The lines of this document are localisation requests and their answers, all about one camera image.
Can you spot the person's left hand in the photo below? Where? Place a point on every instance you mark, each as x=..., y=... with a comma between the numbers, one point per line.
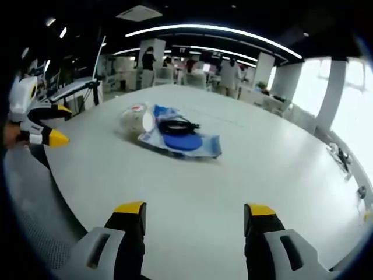
x=13, y=132

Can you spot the long curved ceiling light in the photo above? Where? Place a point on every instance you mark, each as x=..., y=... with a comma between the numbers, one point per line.
x=221, y=32

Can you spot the white table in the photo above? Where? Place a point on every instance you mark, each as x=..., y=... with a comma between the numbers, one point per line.
x=204, y=181

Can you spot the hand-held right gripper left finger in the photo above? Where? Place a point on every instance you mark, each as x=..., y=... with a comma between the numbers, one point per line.
x=115, y=233

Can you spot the grey side desk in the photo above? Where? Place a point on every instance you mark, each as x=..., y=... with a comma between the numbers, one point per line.
x=74, y=89

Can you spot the clear jar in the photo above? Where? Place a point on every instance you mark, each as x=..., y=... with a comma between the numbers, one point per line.
x=132, y=121

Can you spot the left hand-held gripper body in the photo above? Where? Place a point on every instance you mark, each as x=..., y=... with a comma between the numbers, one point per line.
x=24, y=94

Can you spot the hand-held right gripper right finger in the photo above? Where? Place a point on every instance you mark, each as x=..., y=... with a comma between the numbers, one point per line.
x=277, y=236

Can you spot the blue plastic packet item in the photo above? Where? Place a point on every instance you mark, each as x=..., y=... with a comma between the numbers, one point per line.
x=186, y=144

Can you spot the small grey object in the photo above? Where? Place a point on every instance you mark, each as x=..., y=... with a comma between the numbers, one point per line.
x=362, y=192

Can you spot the green potted plant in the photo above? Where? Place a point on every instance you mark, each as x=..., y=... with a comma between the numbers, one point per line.
x=262, y=85

